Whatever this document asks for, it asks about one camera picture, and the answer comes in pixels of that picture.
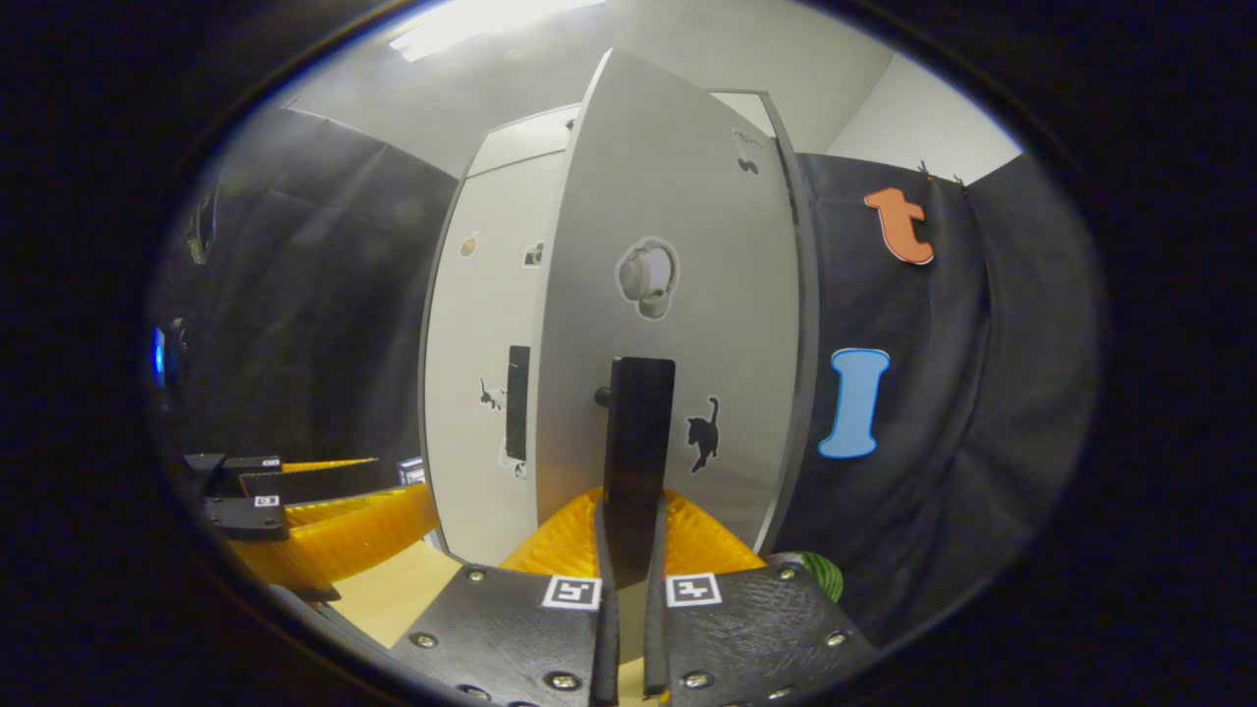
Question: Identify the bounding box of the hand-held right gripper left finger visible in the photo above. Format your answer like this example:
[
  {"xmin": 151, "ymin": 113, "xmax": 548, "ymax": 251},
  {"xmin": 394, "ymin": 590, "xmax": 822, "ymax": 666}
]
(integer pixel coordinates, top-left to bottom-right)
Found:
[{"xmin": 388, "ymin": 488, "xmax": 622, "ymax": 707}]

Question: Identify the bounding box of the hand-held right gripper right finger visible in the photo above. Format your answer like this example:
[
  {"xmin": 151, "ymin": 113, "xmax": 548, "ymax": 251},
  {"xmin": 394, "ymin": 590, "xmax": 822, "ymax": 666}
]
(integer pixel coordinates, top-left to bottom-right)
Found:
[{"xmin": 643, "ymin": 488, "xmax": 880, "ymax": 707}]

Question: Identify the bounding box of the white double-door shoe cabinet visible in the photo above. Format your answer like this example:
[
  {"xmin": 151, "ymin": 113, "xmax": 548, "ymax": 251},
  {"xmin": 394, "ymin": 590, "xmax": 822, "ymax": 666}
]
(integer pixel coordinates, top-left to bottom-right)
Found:
[{"xmin": 420, "ymin": 88, "xmax": 821, "ymax": 571}]

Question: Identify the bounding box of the black door handle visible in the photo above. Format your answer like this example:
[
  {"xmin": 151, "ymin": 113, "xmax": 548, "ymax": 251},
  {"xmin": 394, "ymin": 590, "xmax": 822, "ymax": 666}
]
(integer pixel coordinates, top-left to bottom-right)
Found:
[
  {"xmin": 594, "ymin": 356, "xmax": 677, "ymax": 590},
  {"xmin": 505, "ymin": 345, "xmax": 531, "ymax": 462}
]

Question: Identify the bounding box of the white shoe cabinet door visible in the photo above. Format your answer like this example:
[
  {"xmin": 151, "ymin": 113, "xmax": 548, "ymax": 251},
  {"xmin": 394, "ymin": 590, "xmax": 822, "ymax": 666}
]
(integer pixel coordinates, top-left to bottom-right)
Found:
[
  {"xmin": 424, "ymin": 147, "xmax": 571, "ymax": 569},
  {"xmin": 535, "ymin": 47, "xmax": 801, "ymax": 556}
]

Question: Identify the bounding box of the white cabinet drawer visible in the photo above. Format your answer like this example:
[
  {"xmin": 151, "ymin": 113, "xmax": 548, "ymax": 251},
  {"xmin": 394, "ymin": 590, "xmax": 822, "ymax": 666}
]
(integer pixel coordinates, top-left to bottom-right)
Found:
[{"xmin": 466, "ymin": 105, "xmax": 580, "ymax": 180}]

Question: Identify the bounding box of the black backdrop cloth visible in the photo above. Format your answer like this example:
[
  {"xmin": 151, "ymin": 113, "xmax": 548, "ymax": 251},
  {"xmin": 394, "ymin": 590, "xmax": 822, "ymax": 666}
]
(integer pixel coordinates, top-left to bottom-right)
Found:
[
  {"xmin": 781, "ymin": 147, "xmax": 1101, "ymax": 649},
  {"xmin": 147, "ymin": 106, "xmax": 461, "ymax": 472}
]

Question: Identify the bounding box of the green striped ball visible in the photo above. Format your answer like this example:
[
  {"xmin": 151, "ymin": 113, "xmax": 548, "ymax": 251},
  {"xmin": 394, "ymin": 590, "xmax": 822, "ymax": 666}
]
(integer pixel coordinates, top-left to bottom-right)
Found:
[{"xmin": 786, "ymin": 550, "xmax": 846, "ymax": 603}]

